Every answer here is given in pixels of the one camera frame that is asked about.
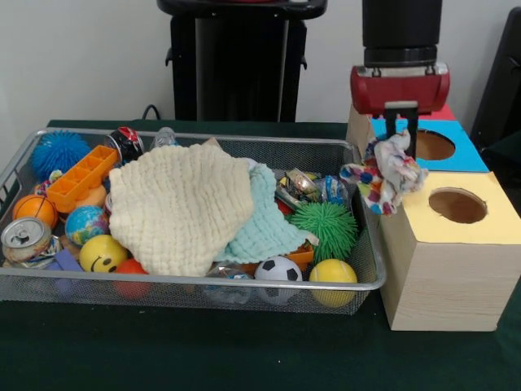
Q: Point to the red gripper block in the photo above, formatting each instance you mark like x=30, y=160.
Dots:
x=401, y=89

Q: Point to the mint waffle cloth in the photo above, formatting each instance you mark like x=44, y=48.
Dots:
x=264, y=232

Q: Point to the cream waffle cloth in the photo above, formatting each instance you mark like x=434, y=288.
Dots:
x=179, y=203

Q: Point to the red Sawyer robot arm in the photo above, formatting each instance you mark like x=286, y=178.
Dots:
x=401, y=24

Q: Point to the wooden box with three holes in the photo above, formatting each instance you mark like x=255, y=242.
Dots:
x=447, y=285

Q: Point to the shallow clear mesh bin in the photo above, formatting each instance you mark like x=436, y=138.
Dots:
x=163, y=293

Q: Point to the black chair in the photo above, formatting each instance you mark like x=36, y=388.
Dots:
x=500, y=81

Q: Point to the dark green tablecloth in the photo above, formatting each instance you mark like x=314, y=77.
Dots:
x=506, y=163
x=244, y=354

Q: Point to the green spiky rubber ball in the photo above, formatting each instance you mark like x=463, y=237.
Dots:
x=325, y=230

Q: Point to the plain yellow ball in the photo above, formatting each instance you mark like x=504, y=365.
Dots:
x=333, y=275

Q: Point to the black and white soccer ball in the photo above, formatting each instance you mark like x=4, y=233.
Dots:
x=278, y=271

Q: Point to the long orange plastic brick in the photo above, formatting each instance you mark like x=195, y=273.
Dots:
x=79, y=179

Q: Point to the blue globe ball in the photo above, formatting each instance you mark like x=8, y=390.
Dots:
x=85, y=224

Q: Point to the blue spiky rubber ball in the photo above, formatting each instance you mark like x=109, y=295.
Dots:
x=59, y=152

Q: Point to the orange basketball toy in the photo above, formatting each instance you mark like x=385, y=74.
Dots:
x=34, y=209

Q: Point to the crushed silver drink can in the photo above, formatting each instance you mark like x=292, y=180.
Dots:
x=24, y=238

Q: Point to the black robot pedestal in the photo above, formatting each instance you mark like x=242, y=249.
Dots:
x=228, y=61

